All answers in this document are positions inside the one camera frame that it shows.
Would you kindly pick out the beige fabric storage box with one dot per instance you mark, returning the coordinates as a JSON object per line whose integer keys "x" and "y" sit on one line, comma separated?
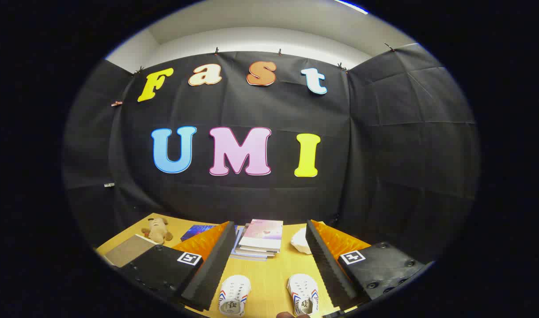
{"x": 128, "y": 251}

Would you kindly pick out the white plush toy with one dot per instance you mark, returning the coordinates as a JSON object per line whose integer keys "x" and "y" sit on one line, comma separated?
{"x": 299, "y": 242}

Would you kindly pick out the light blue book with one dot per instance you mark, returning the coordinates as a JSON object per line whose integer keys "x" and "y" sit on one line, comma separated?
{"x": 247, "y": 258}

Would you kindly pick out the beige plush dog toy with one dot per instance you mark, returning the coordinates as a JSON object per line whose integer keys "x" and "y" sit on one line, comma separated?
{"x": 157, "y": 230}

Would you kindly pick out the dark blue book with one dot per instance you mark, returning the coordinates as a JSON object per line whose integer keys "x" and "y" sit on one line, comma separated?
{"x": 196, "y": 230}

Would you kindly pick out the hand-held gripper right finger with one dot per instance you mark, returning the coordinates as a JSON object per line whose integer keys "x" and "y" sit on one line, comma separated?
{"x": 329, "y": 265}

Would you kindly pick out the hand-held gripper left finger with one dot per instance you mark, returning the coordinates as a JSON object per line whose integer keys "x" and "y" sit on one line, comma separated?
{"x": 212, "y": 269}

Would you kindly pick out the white striped canvas shoe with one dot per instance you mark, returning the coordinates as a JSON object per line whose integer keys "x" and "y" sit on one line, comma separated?
{"x": 302, "y": 291}
{"x": 234, "y": 293}

